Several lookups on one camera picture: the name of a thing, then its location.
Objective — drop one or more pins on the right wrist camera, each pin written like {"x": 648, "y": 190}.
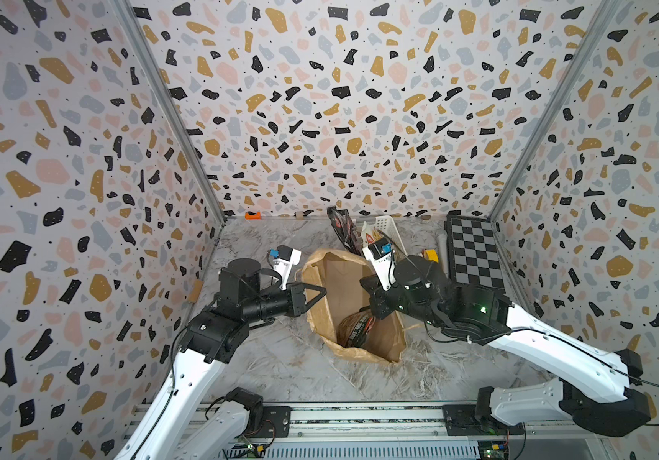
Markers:
{"x": 381, "y": 255}

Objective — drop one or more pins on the yellow red toy block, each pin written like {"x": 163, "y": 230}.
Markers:
{"x": 431, "y": 255}

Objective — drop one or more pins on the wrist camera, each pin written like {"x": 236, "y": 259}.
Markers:
{"x": 282, "y": 259}
{"x": 381, "y": 255}

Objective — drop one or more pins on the brown paper bag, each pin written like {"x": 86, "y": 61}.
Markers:
{"x": 340, "y": 272}

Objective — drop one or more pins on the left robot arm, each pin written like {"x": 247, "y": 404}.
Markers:
{"x": 250, "y": 297}

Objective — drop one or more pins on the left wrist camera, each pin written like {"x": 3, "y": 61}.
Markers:
{"x": 282, "y": 259}

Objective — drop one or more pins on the black white chessboard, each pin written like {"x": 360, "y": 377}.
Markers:
{"x": 473, "y": 258}

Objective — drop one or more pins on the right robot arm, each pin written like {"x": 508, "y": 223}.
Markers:
{"x": 592, "y": 388}

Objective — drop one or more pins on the dark green condiment packet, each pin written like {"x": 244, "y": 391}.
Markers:
{"x": 353, "y": 330}

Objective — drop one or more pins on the orange small object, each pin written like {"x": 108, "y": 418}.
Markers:
{"x": 252, "y": 215}

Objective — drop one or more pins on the dark red condiment packet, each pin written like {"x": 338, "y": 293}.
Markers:
{"x": 345, "y": 229}

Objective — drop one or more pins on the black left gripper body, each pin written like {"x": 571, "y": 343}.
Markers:
{"x": 274, "y": 304}

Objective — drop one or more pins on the white plastic basket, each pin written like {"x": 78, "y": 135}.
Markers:
{"x": 376, "y": 228}

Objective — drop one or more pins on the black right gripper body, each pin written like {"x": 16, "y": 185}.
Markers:
{"x": 397, "y": 300}

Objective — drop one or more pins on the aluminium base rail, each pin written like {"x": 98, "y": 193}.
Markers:
{"x": 361, "y": 430}

